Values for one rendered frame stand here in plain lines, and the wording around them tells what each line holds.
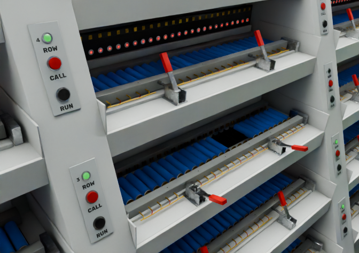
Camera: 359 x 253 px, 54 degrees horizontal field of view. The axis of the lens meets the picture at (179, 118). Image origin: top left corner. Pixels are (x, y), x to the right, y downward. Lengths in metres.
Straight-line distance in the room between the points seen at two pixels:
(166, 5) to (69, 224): 0.38
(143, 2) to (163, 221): 0.38
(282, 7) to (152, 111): 0.53
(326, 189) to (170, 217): 0.54
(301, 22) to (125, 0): 0.53
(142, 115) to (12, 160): 0.21
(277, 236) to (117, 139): 0.52
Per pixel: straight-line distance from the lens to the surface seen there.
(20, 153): 0.52
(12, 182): 0.51
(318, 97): 0.98
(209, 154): 0.79
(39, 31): 0.50
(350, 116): 1.13
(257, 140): 0.85
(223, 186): 0.73
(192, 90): 0.68
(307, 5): 0.96
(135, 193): 0.68
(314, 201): 1.05
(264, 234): 0.92
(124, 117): 0.58
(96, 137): 0.53
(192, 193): 0.68
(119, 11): 0.57
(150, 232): 0.64
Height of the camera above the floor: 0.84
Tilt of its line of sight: 13 degrees down
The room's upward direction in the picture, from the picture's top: 12 degrees counter-clockwise
